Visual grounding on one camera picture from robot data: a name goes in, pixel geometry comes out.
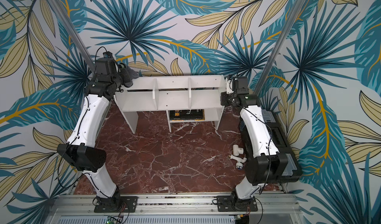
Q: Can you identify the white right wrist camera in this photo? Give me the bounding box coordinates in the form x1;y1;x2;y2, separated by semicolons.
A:
225;77;233;95

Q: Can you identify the green circuit board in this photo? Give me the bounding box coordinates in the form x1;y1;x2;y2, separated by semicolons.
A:
105;216;124;224

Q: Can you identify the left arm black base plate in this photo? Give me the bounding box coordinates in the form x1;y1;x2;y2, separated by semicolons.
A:
94;196;138;213

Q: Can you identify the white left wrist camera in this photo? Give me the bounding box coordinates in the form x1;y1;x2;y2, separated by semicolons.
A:
103;51;114;59

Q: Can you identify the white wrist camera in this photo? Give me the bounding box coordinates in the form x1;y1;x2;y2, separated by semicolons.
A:
103;51;114;59
225;77;233;95

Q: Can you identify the aluminium corner post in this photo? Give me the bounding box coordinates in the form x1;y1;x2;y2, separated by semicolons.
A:
47;0;96;75
253;0;305;97

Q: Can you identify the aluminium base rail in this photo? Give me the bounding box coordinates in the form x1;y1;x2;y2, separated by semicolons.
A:
45;192;306;224

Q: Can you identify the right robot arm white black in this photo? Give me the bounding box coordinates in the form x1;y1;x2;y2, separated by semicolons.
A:
220;75;288;202

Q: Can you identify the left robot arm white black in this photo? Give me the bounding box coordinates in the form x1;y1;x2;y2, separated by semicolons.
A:
57;52;138;199

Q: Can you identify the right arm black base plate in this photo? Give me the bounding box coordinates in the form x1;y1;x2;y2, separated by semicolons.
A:
216;195;258;213

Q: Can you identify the black book with yellow text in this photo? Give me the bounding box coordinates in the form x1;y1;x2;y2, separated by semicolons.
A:
169;110;205;121

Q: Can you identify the left aluminium corner post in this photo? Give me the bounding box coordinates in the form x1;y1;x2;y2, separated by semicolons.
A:
47;0;96;75

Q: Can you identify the white plastic pipe fitting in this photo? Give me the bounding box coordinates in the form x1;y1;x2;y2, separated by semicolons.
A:
229;145;247;170

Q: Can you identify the white wooden bookshelf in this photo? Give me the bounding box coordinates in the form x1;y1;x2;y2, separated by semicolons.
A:
114;75;226;133

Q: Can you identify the grey and green microfibre cloth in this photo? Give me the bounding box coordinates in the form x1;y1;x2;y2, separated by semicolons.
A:
118;63;139;88

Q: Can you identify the black plastic toolbox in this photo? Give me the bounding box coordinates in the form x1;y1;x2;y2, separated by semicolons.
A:
239;106;302;186

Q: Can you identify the right aluminium corner post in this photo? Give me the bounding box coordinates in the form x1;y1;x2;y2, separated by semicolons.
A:
253;0;305;97

